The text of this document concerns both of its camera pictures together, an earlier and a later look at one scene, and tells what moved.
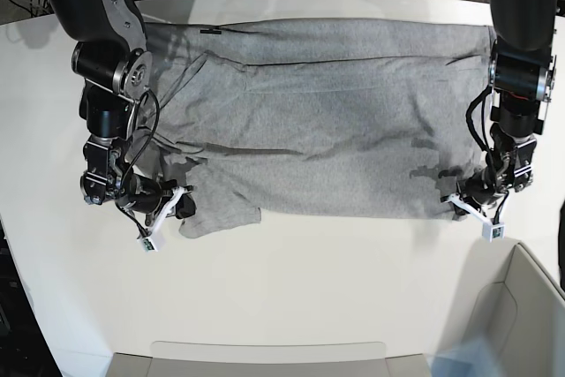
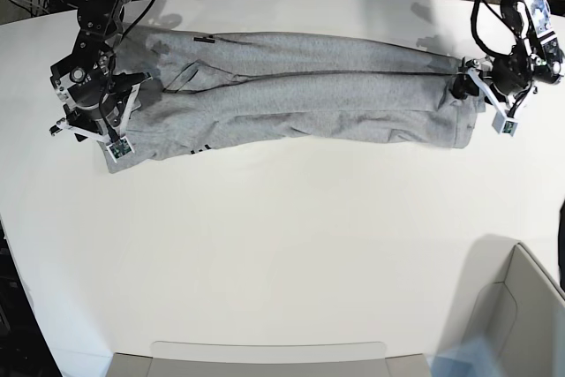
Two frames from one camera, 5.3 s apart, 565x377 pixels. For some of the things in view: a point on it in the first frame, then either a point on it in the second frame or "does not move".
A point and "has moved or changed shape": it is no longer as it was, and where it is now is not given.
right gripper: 480,192 → 506,79
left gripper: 154,199 → 105,112
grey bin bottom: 139,365 does not move
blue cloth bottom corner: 470,358 does not move
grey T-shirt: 331,116 has moved or changed shape
